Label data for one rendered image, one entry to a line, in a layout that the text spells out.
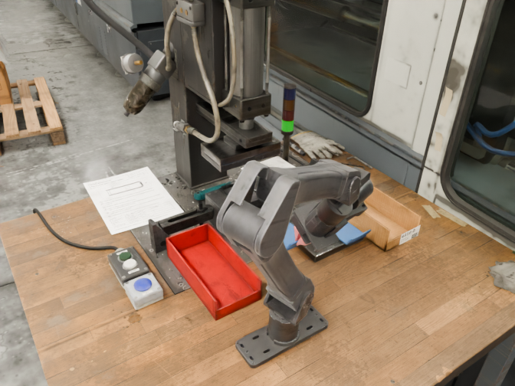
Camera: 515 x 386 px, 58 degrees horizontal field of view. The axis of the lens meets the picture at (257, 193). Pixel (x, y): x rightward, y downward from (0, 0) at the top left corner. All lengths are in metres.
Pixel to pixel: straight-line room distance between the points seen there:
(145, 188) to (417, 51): 0.93
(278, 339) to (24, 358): 1.51
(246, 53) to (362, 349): 0.68
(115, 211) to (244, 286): 0.48
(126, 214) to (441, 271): 0.86
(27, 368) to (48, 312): 1.13
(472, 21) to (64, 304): 1.20
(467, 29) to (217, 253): 0.87
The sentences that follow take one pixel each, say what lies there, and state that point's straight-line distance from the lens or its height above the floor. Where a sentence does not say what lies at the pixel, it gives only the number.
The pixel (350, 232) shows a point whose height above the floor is 0.92.
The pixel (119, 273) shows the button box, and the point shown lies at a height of 0.93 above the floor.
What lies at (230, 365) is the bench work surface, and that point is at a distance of 0.98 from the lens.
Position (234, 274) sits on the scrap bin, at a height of 0.91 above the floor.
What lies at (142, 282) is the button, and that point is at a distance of 1.10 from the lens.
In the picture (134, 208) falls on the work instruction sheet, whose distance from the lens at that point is 1.39.
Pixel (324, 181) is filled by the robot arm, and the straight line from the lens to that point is 0.80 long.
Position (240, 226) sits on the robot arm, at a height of 1.27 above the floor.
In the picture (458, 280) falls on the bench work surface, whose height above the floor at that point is 0.90.
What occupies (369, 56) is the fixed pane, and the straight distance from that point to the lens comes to 1.72.
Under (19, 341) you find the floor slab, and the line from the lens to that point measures 2.38.
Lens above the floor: 1.69
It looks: 33 degrees down
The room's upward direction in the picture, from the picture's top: 1 degrees clockwise
